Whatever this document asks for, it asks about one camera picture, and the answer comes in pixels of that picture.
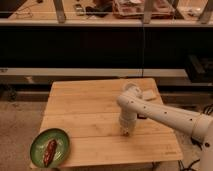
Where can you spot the red-brown food on plate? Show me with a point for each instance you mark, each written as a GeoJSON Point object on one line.
{"type": "Point", "coordinates": [49, 152]}

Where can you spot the wooden table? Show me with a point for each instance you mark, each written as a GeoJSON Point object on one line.
{"type": "Point", "coordinates": [84, 118]}

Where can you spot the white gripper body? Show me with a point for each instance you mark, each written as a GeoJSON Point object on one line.
{"type": "Point", "coordinates": [127, 124]}

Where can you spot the dark device on shelf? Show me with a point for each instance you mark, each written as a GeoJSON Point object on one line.
{"type": "Point", "coordinates": [100, 11]}

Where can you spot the dark red snack bar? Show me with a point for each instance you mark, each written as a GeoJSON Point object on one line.
{"type": "Point", "coordinates": [141, 116]}

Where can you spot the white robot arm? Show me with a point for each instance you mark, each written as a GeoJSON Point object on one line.
{"type": "Point", "coordinates": [197, 125]}

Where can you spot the clutter tray on shelf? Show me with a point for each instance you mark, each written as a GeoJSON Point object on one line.
{"type": "Point", "coordinates": [135, 8]}

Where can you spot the green plate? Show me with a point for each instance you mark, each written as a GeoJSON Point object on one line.
{"type": "Point", "coordinates": [40, 144]}

